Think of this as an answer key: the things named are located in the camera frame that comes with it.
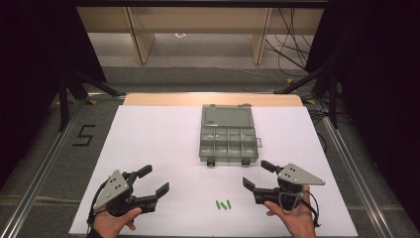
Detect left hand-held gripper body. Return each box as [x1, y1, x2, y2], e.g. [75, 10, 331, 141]
[92, 169, 158, 218]

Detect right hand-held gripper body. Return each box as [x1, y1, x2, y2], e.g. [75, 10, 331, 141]
[253, 163, 327, 212]

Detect clear plastic compartment box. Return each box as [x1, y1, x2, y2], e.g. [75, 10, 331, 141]
[198, 103, 263, 168]

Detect person's left hand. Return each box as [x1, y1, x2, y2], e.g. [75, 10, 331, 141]
[93, 206, 144, 238]

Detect person's right hand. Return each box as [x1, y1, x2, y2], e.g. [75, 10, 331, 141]
[263, 183, 318, 238]

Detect white table sheet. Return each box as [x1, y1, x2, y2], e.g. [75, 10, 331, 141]
[68, 104, 360, 238]

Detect black metal stand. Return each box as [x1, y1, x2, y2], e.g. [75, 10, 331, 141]
[273, 63, 340, 130]
[56, 68, 127, 132]

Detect beige wooden desk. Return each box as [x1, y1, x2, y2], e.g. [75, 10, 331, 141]
[75, 6, 325, 65]

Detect grey cord loop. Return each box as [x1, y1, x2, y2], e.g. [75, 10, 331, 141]
[277, 190, 304, 216]

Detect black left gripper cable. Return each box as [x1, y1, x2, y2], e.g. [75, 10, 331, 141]
[85, 179, 111, 233]

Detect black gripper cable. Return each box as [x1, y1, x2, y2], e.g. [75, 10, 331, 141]
[85, 179, 111, 233]
[300, 189, 322, 229]

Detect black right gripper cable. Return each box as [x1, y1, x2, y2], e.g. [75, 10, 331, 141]
[300, 189, 322, 229]

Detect aluminium floor rail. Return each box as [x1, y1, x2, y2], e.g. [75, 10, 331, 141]
[0, 98, 87, 238]
[321, 116, 396, 238]

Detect bundle of black cables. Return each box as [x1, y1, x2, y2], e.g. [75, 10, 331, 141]
[264, 7, 313, 77]

